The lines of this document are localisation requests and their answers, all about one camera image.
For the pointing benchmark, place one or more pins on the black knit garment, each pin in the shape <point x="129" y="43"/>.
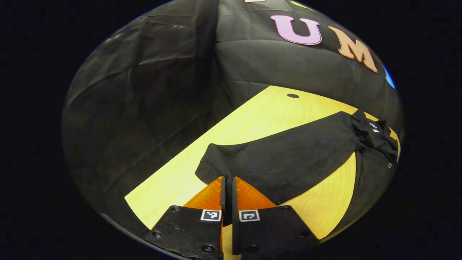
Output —
<point x="288" y="159"/>

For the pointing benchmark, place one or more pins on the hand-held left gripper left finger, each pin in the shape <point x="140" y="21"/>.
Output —
<point x="223" y="198"/>

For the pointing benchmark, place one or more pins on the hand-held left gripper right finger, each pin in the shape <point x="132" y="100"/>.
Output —
<point x="234" y="198"/>

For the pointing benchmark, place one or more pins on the black backdrop cloth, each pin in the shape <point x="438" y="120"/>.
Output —
<point x="144" y="108"/>

